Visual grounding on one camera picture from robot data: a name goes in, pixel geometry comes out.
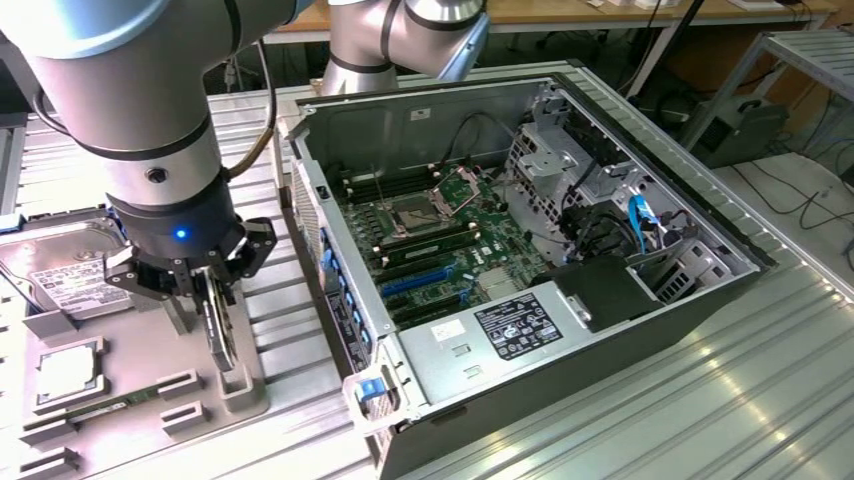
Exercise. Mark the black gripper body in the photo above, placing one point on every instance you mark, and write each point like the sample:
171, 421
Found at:
176, 227

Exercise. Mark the black graphics card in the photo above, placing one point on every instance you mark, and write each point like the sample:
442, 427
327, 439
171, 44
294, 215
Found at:
223, 340

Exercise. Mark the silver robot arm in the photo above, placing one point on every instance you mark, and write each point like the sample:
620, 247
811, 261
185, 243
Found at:
133, 100

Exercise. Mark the silver hard disk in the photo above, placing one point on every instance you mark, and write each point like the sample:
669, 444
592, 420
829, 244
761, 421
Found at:
60, 260

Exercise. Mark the grey parts rack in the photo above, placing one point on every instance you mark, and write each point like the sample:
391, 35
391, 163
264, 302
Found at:
133, 350

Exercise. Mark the blue card retainer strip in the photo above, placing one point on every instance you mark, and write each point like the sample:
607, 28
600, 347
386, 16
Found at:
347, 295

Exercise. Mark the silver CPU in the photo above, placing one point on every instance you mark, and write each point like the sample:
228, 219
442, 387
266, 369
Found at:
67, 372

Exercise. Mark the thin locking lever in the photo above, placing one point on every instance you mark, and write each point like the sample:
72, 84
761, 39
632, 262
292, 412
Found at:
380, 192

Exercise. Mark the black RAM slot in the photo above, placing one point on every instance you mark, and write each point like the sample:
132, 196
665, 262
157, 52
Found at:
387, 181
396, 191
427, 235

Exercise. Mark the blue expansion slot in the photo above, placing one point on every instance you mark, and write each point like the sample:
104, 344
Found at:
414, 281

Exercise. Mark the CPU socket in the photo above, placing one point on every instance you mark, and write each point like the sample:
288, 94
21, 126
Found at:
414, 215

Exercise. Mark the green loose RAM stick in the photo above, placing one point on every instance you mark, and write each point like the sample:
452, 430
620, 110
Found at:
113, 405

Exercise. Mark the green installed RAM stick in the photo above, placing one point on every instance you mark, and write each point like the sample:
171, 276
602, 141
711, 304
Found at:
434, 250

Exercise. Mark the black expansion slot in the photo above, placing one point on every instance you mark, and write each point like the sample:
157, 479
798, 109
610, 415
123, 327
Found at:
427, 301

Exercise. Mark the blue case latch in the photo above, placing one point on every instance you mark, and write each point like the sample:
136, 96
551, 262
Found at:
371, 390

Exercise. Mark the metal socket cover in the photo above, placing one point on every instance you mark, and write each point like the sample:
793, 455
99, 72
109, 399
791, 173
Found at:
460, 187

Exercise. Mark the green motherboard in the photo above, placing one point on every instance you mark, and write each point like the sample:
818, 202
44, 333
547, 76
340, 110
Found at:
494, 240

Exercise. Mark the grey power supply unit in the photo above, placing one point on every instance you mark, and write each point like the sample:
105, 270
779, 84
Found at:
454, 360

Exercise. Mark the small silver heat sink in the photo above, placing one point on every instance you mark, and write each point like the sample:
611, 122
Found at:
503, 289

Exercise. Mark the black open PC case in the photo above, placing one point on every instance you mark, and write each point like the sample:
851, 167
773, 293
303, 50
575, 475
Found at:
534, 425

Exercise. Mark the perforated metal disk bay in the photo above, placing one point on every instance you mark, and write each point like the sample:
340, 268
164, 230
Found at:
681, 272

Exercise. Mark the wooden desk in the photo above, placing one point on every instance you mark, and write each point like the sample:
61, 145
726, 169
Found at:
600, 15

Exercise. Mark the black floor machine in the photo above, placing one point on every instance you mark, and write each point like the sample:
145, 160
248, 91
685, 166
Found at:
741, 132

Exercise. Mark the metal slat side frame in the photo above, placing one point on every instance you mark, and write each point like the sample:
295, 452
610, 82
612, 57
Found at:
9, 165

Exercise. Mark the metal slat shelf frame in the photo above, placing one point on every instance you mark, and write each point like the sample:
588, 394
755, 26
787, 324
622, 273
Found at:
807, 55

